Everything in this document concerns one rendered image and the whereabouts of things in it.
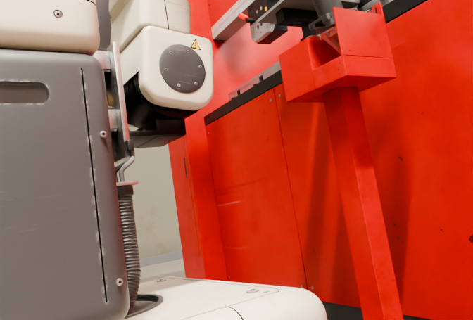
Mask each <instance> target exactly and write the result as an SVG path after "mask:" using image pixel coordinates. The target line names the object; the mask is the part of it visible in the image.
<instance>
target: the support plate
mask: <svg viewBox="0 0 473 320"><path fill-rule="evenodd" d="M341 3H342V5H343V8H345V9H349V8H353V7H355V6H357V5H358V4H359V3H360V1H359V0H341ZM281 8H295V9H303V10H310V11H316V9H315V6H314V3H313V0H280V1H278V2H277V3H276V4H275V5H274V6H273V7H272V8H271V9H270V10H268V11H267V12H266V13H265V14H263V15H262V16H261V17H260V18H259V19H258V23H271V24H277V19H276V15H275V13H276V12H277V11H279V10H280V9H281Z"/></svg>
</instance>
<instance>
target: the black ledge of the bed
mask: <svg viewBox="0 0 473 320"><path fill-rule="evenodd" d="M424 1H426V0H393V1H391V2H389V3H387V4H386V5H385V6H382V8H383V12H384V18H385V22H386V23H387V22H389V21H391V20H393V19H394V18H397V17H398V16H400V15H402V14H404V13H405V12H407V11H409V10H410V9H412V8H414V7H416V6H418V5H419V4H421V3H423V2H424ZM282 82H283V79H282V72H281V70H279V71H277V72H276V73H275V74H273V75H271V76H269V77H268V78H266V79H264V80H263V81H261V82H259V83H258V84H256V85H255V86H253V87H251V88H250V89H248V90H247V91H245V92H244V93H242V94H240V95H238V96H237V97H235V98H233V99H232V100H230V101H229V102H227V103H226V104H224V105H222V106H220V107H219V108H218V109H216V110H214V111H213V112H211V113H209V114H208V115H206V116H205V117H204V121H205V126H206V125H208V124H210V123H211V122H214V121H216V120H217V119H219V118H221V117H222V116H224V115H226V114H227V113H230V112H231V111H233V110H235V109H236V108H238V107H240V106H241V105H243V104H245V103H247V102H249V101H250V100H252V99H254V98H256V97H257V96H259V95H261V94H263V93H265V92H266V91H268V90H270V89H271V88H273V87H275V86H277V85H278V84H281V83H282Z"/></svg>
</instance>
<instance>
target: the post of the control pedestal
mask: <svg viewBox="0 0 473 320"><path fill-rule="evenodd" d="M322 98H323V103H324V110H325V114H326V118H327V125H328V130H329V137H330V141H331V145H332V152H333V156H334V164H335V168H336V175H337V179H338V183H339V190H340V194H341V202H342V205H343V213H344V217H345V221H346V228H347V232H348V239H349V244H350V248H351V255H352V259H353V266H354V271H355V278H356V282H357V286H358V293H359V298H360V305H361V309H362V316H363V320H403V313H402V309H401V303H400V299H399V295H398V288H397V284H396V277H395V274H394V270H393V263H392V259H391V253H390V248H389V242H388V238H387V234H386V227H385V223H384V217H383V213H382V208H381V202H380V198H379V192H378V188H377V181H376V177H375V173H374V166H373V162H372V156H371V152H370V145H369V141H368V137H367V131H366V126H365V120H364V116H363V112H362V106H361V102H360V95H359V91H358V88H357V87H338V88H336V89H333V90H331V91H328V92H327V93H325V94H323V95H322Z"/></svg>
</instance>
